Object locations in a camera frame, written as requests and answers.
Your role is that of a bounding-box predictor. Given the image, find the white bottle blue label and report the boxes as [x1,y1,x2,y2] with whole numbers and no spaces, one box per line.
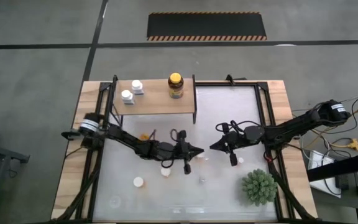
[121,89,135,105]

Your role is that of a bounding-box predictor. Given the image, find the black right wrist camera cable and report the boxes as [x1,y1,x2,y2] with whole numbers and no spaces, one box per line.
[214,119,246,134]

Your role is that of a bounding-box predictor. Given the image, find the black metal table frame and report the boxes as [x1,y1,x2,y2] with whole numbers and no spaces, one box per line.
[50,74,318,222]

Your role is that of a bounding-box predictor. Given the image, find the wooden shelf black metal legs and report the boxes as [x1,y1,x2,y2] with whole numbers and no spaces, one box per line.
[112,74,198,125]

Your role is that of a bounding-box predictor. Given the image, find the yellow power splitter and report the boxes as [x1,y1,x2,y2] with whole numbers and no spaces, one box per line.
[331,138,358,152]

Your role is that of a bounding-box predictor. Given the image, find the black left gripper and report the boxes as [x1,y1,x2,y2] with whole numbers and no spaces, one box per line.
[158,129,205,175]

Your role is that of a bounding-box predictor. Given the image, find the green artificial plant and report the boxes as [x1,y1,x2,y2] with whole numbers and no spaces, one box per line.
[241,169,278,207]

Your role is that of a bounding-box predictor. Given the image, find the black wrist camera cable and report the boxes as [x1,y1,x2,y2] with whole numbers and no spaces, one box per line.
[214,119,246,134]
[161,128,181,169]

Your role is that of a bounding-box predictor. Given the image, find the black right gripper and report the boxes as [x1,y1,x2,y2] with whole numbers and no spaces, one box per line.
[209,122,249,167]

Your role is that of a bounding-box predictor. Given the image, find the black hazard-striped floor mat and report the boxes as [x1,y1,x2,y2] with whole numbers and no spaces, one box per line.
[146,11,268,42]

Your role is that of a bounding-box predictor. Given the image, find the small white pill bottle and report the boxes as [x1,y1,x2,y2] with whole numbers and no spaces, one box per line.
[131,79,145,96]

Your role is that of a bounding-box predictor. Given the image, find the black left wrist camera cable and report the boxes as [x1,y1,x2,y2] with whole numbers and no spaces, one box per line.
[161,128,181,169]

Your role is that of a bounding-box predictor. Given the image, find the brown bottle yellow cap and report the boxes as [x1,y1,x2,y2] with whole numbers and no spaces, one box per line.
[167,72,185,100]

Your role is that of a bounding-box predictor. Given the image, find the white box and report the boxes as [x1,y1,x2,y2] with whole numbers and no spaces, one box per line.
[308,149,343,198]

